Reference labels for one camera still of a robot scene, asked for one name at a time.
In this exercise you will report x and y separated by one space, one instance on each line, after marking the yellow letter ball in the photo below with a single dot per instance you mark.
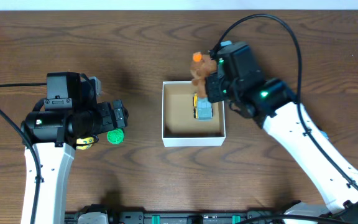
84 143

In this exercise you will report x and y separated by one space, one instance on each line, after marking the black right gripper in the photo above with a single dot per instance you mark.
213 88

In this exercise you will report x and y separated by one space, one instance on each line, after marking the white cardboard box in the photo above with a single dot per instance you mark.
180 128

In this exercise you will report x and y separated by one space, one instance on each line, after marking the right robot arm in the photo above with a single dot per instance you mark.
273 106

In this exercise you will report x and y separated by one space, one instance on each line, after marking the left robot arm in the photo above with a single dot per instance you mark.
54 130

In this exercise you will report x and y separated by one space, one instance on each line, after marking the brown plush teddy bear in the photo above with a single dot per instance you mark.
202 66

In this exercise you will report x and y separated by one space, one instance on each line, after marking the grey yellow toy car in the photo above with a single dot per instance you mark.
202 108

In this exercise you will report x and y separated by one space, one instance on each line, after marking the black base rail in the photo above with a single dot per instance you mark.
100 214

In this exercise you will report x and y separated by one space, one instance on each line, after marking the green ridged disc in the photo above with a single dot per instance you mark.
115 136

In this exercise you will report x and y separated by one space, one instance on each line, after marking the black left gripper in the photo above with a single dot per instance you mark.
118 114

